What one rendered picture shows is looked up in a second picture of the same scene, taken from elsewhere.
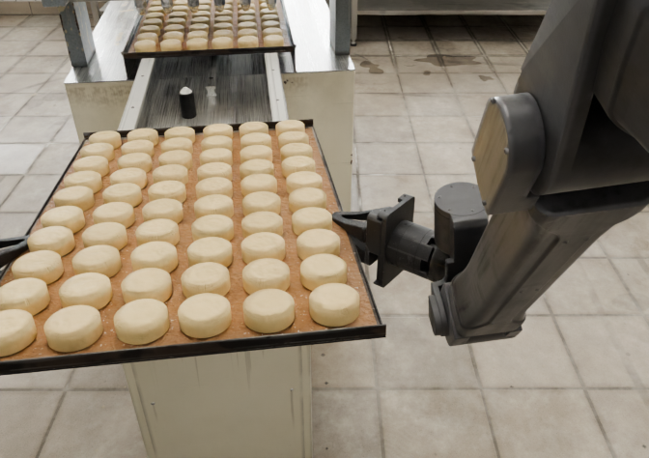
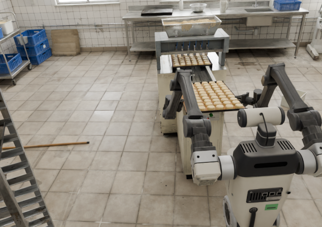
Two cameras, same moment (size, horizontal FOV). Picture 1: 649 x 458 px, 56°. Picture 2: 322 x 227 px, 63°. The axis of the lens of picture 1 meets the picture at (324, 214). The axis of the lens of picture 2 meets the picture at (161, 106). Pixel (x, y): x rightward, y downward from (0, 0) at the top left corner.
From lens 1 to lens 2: 1.25 m
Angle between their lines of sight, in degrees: 7
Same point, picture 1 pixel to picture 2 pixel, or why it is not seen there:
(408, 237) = (248, 98)
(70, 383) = (150, 150)
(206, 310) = (220, 106)
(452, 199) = (256, 91)
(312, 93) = (215, 75)
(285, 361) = (217, 132)
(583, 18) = (269, 70)
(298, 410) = (219, 145)
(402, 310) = (236, 135)
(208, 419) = not seen: hidden behind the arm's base
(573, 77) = (269, 73)
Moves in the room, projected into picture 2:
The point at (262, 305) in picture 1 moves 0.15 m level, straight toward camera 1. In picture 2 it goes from (228, 106) to (235, 118)
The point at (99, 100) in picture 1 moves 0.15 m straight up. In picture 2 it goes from (165, 77) to (164, 63)
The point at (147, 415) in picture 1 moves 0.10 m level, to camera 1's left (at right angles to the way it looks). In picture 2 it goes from (186, 144) to (175, 144)
